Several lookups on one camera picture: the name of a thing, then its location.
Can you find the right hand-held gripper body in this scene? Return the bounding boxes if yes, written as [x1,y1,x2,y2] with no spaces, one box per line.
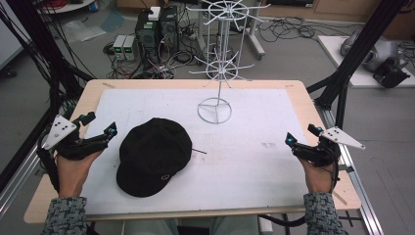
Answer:
[292,126,367,168]

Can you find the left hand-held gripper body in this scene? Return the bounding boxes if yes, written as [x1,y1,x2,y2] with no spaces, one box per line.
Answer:
[43,114,110,162]

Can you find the person's right hand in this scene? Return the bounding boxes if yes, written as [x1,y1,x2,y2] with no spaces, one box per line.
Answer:
[298,158,338,195]

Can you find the person's left hand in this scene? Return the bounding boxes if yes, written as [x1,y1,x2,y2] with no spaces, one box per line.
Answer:
[55,149,103,199]

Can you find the black cap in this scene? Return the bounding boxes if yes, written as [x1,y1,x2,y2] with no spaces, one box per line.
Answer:
[115,117,194,199]

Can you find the white table mat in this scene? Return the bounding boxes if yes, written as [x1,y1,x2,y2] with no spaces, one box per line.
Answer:
[79,87,309,216]

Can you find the grey power supply unit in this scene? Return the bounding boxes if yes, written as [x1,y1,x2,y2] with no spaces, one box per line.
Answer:
[112,34,127,62]
[122,34,139,62]

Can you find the white floor board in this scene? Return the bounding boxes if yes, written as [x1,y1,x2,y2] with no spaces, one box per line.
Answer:
[316,34,415,89]

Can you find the clear plastic sheet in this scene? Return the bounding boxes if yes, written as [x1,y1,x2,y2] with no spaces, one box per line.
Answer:
[61,19,108,44]

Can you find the black device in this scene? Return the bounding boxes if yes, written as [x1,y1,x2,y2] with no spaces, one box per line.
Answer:
[372,57,412,89]

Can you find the black computer tower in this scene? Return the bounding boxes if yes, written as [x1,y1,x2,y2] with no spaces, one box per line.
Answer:
[159,5,180,56]
[134,9,161,64]

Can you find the grey rounded device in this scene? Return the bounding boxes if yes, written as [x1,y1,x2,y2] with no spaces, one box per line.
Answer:
[340,29,409,73]

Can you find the white table leg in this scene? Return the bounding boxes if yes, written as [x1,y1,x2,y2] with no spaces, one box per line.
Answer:
[245,0,267,62]

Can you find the small white box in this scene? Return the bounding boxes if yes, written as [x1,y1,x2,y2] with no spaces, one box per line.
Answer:
[148,6,161,22]

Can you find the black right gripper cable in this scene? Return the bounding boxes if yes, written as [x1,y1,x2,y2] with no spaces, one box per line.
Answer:
[328,153,343,194]

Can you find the aluminium rail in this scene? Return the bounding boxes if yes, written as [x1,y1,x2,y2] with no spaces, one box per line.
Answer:
[0,143,48,220]
[313,99,386,235]

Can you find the tangle of computer cables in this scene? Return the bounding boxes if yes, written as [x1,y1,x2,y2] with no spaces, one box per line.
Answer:
[103,41,200,80]

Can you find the black metal frame post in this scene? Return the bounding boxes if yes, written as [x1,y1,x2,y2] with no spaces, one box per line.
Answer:
[305,0,412,129]
[0,0,86,194]

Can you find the white wire display rack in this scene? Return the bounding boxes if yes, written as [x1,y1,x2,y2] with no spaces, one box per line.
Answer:
[186,0,272,125]

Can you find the tangle of black floor cables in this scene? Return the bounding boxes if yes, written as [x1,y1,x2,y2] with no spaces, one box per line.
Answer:
[258,15,355,44]

